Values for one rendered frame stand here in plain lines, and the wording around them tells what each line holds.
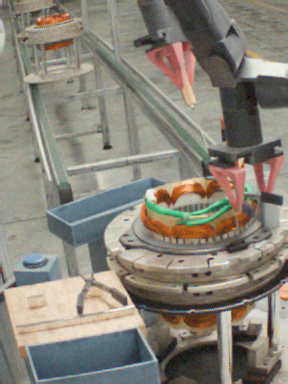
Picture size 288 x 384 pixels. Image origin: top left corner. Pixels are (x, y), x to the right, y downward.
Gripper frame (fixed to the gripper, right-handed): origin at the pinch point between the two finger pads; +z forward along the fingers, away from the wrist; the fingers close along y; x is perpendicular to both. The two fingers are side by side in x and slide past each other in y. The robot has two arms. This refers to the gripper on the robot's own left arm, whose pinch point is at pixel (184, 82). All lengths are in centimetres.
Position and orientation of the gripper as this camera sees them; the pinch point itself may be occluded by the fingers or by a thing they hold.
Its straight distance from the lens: 129.2
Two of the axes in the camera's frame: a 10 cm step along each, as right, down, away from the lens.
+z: 3.0, 9.5, 0.5
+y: 7.0, -2.6, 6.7
